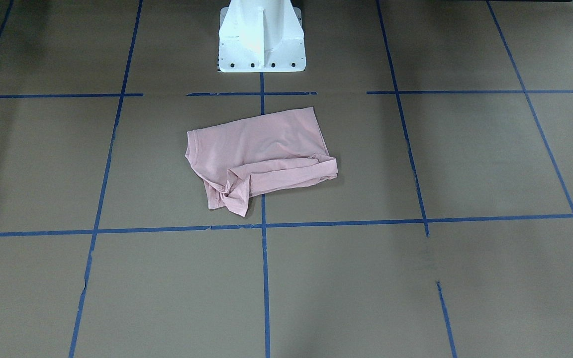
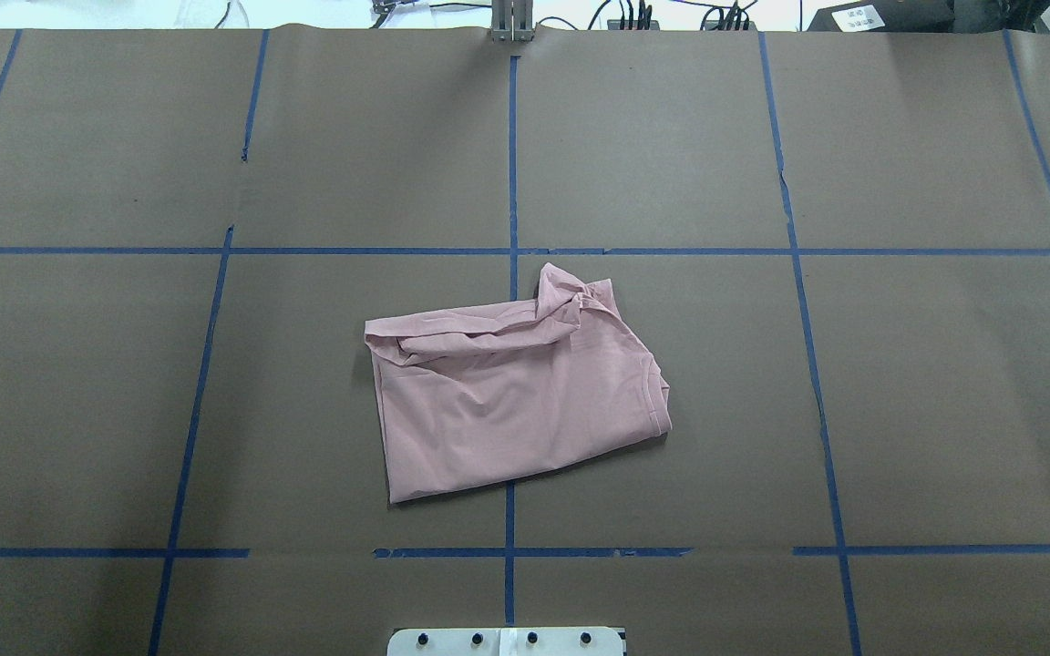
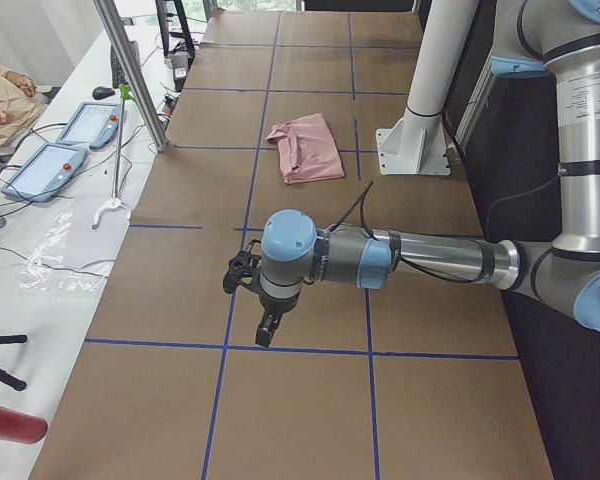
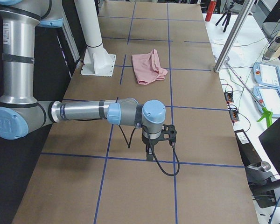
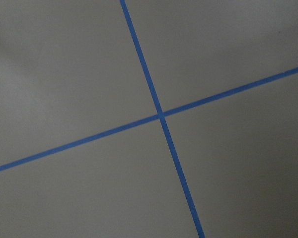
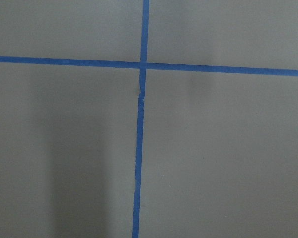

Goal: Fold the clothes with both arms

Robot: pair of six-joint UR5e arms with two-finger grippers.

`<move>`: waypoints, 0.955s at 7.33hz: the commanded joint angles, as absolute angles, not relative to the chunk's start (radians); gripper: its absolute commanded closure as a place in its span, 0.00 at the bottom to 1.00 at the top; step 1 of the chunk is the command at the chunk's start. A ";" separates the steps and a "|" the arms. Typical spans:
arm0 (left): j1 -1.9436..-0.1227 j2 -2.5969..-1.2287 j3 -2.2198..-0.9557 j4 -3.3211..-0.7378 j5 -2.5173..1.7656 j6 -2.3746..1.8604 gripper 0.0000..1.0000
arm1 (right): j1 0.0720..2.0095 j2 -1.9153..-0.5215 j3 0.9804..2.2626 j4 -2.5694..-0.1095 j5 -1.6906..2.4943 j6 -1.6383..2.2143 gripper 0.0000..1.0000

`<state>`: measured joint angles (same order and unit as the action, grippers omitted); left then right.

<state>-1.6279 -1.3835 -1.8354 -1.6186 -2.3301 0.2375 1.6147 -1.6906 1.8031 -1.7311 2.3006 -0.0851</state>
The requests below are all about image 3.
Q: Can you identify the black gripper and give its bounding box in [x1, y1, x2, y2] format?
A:
[222, 239, 300, 348]

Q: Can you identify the pink Snoopy t-shirt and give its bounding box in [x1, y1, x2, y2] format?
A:
[266, 113, 345, 185]

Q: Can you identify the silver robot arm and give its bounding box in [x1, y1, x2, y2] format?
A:
[223, 1, 600, 347]

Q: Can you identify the clear plastic bag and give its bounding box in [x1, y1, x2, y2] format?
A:
[17, 205, 113, 297]

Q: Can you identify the upper blue teach pendant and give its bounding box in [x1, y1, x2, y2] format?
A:
[56, 102, 121, 150]

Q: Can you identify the blue teach pendant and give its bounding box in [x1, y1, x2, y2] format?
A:
[56, 102, 121, 150]
[0, 143, 87, 202]

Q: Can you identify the lower blue teach pendant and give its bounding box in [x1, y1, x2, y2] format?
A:
[0, 143, 87, 202]

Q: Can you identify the black tripod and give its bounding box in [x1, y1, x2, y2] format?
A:
[0, 334, 28, 392]

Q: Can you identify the red cylinder bottle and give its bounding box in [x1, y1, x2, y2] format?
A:
[0, 406, 48, 444]

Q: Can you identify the black computer mouse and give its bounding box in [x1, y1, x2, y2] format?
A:
[92, 86, 116, 100]

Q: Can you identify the seated person in beige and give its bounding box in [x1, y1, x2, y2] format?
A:
[0, 64, 45, 148]

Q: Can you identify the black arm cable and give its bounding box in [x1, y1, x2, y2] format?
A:
[327, 180, 486, 285]

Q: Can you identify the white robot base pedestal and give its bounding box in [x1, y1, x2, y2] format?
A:
[376, 0, 479, 176]

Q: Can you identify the green handled reacher grabber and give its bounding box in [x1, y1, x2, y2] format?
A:
[91, 83, 134, 230]

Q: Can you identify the aluminium camera mast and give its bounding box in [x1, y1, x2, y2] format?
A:
[94, 0, 168, 152]

